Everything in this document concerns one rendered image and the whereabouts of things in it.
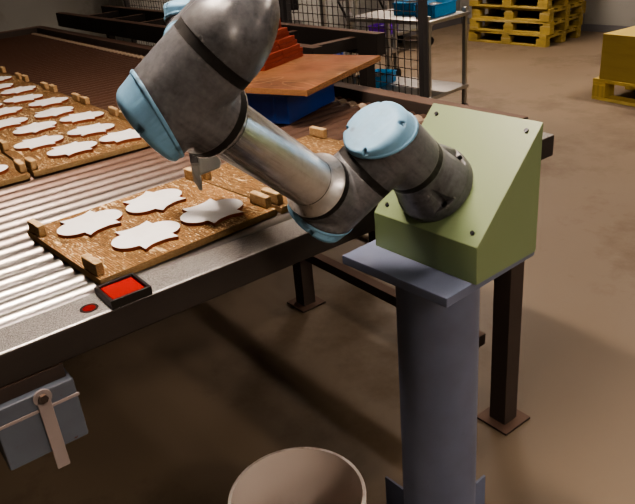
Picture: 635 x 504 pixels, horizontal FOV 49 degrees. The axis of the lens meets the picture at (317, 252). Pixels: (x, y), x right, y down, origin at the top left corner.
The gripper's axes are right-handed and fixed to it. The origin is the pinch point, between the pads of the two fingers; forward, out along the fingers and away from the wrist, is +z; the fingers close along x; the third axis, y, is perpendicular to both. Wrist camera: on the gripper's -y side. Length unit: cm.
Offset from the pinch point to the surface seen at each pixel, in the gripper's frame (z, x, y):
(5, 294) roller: 9.4, -26.0, -34.6
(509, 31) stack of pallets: 94, 656, 253
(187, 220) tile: 6.9, -5.5, -3.5
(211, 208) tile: 6.9, 0.1, 0.9
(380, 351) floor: 102, 78, 42
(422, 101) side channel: 7, 72, 58
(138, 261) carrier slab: 7.5, -21.3, -10.7
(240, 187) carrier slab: 7.9, 13.8, 6.1
